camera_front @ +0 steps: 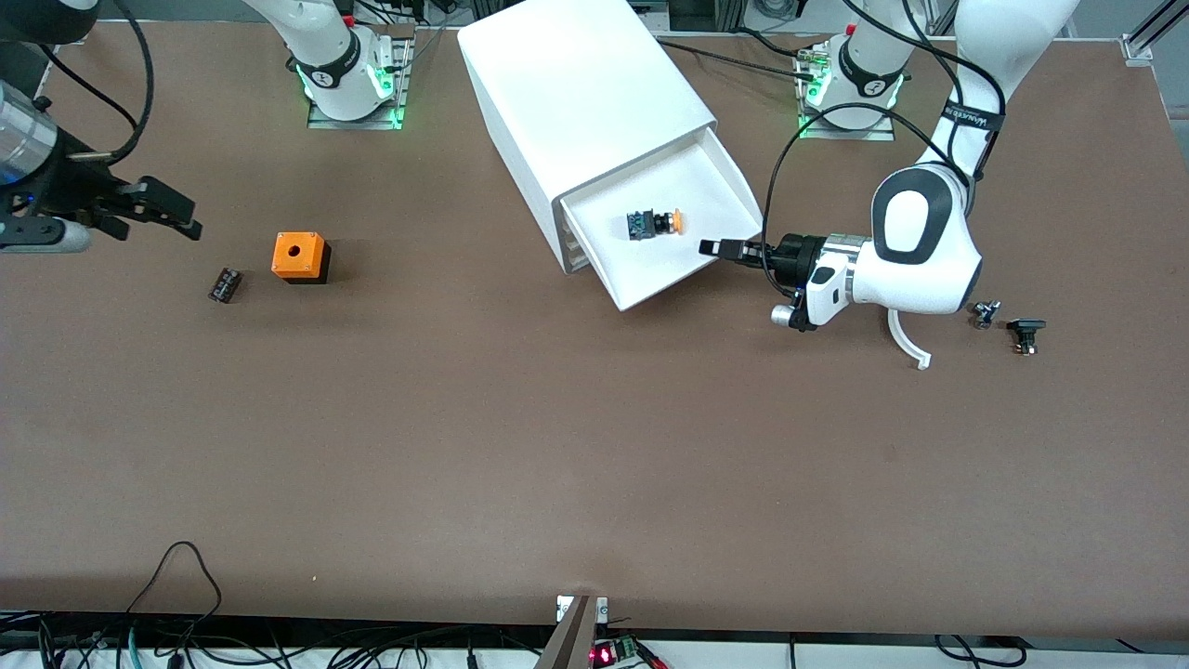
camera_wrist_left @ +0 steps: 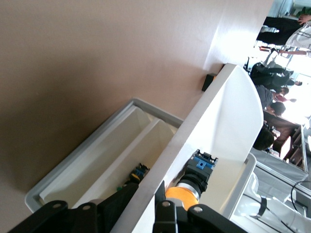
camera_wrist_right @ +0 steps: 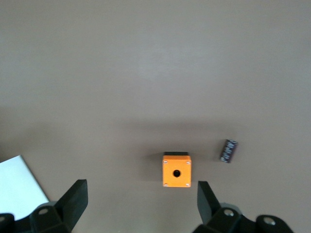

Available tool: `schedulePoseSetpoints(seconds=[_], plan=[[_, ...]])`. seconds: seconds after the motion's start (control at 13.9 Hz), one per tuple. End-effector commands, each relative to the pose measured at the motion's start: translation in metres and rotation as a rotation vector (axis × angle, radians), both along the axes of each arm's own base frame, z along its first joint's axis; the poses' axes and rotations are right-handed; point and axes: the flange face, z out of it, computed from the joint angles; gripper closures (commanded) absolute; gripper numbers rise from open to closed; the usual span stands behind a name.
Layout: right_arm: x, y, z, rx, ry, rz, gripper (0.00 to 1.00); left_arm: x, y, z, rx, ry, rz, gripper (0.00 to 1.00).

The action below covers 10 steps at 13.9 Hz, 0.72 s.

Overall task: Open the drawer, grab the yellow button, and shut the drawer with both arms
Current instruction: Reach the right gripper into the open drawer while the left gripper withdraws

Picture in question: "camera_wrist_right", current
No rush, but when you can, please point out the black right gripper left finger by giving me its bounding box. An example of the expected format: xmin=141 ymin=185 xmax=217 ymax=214
xmin=29 ymin=179 xmax=88 ymax=233

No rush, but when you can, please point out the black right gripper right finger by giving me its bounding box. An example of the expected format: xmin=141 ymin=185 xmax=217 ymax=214
xmin=194 ymin=181 xmax=246 ymax=233

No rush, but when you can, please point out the orange box with hole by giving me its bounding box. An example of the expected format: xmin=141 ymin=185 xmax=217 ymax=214
xmin=162 ymin=152 xmax=192 ymax=188

